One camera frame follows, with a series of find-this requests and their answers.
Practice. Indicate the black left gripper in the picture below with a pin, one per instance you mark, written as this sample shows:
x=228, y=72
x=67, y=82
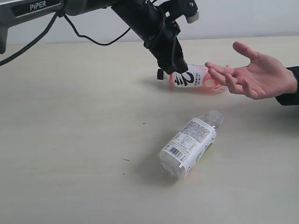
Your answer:
x=159, y=36

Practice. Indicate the capless bottle white label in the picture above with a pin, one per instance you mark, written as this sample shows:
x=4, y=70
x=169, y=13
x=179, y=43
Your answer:
x=183, y=151

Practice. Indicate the black sleeved forearm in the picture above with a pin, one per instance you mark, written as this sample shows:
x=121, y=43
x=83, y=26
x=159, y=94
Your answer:
x=290, y=93

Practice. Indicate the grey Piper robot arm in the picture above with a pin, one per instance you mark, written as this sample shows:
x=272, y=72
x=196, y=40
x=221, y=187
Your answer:
x=14, y=12

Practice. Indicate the red white bottle black cap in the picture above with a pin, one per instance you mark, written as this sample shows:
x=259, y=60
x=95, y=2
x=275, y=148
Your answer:
x=196, y=76

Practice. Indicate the person's open hand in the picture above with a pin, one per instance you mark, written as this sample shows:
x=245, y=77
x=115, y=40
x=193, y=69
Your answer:
x=262, y=78

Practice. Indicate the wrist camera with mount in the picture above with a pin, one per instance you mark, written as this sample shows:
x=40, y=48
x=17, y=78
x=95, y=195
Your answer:
x=174, y=9

